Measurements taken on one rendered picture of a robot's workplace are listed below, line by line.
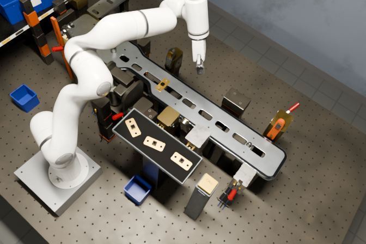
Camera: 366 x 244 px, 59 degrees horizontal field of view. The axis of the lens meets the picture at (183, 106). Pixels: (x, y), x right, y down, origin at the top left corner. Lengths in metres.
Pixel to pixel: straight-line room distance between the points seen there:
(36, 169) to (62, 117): 0.58
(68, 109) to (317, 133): 1.48
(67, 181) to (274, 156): 1.00
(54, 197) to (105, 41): 0.91
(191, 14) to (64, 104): 0.56
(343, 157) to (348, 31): 1.24
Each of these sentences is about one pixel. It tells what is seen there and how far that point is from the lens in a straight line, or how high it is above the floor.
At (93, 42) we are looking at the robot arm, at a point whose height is 1.61.
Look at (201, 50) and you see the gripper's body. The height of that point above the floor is 1.41.
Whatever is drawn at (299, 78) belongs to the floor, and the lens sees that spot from 3.28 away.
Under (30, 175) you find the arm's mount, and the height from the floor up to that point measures 0.80.
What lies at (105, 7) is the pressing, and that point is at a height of 1.00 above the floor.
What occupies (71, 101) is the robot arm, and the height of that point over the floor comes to 1.40.
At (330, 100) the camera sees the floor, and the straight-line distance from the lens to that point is 3.28.
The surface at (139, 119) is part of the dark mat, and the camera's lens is 1.40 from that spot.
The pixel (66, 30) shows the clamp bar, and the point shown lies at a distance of 1.66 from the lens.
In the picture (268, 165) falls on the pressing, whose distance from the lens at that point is 1.58.
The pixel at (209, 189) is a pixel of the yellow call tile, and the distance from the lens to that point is 1.30.
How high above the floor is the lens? 2.39
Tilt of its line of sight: 59 degrees down
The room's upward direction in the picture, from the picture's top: 11 degrees clockwise
